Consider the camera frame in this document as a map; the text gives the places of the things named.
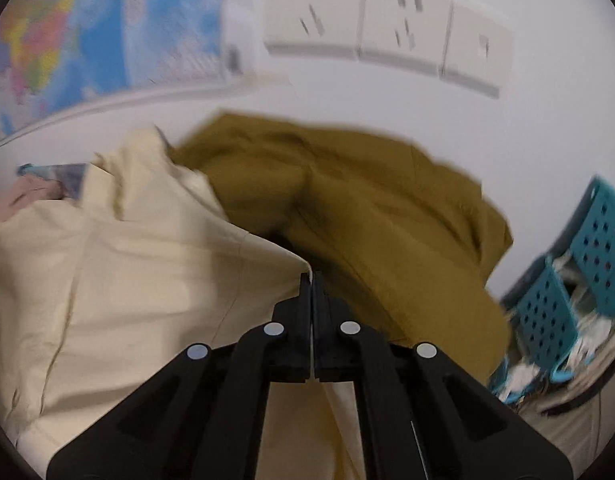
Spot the cream beige jacket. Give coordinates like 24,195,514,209
0,127,367,480

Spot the teal perforated plastic basket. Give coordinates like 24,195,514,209
489,177,615,405

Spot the olive mustard garment on bed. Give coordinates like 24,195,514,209
170,114,513,382

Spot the pink pillow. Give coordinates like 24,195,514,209
0,174,65,221

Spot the white wall socket panel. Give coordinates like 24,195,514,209
263,0,515,96

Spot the colourful wall map poster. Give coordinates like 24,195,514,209
0,0,226,141

